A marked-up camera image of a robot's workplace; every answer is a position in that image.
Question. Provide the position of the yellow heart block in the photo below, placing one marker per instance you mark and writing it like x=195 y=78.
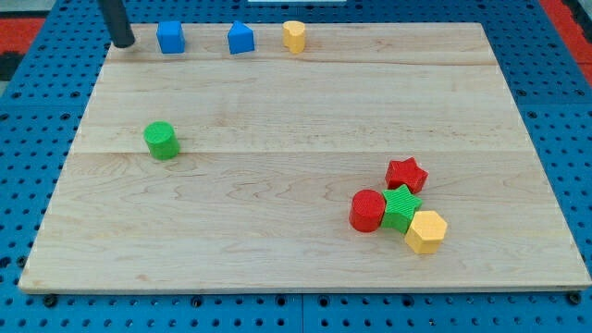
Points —
x=294 y=36

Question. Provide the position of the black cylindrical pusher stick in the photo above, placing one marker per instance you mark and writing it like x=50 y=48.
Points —
x=117 y=22

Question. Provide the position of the red star block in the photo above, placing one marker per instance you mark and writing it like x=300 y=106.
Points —
x=406 y=172

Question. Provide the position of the red cylinder block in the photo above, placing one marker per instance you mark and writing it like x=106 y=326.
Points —
x=367 y=210

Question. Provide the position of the green star block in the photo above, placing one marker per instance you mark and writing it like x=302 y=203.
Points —
x=401 y=206

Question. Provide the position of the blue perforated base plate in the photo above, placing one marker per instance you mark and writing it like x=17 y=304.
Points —
x=44 y=101

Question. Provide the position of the yellow hexagon block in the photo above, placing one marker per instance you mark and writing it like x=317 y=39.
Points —
x=426 y=232

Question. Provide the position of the green cylinder block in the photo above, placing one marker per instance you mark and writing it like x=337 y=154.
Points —
x=160 y=138

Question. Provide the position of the wooden board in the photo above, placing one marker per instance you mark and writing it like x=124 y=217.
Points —
x=273 y=146

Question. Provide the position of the blue cube block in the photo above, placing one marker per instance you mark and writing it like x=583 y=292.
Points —
x=170 y=37

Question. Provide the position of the blue triangle block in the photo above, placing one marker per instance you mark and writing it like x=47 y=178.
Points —
x=240 y=38

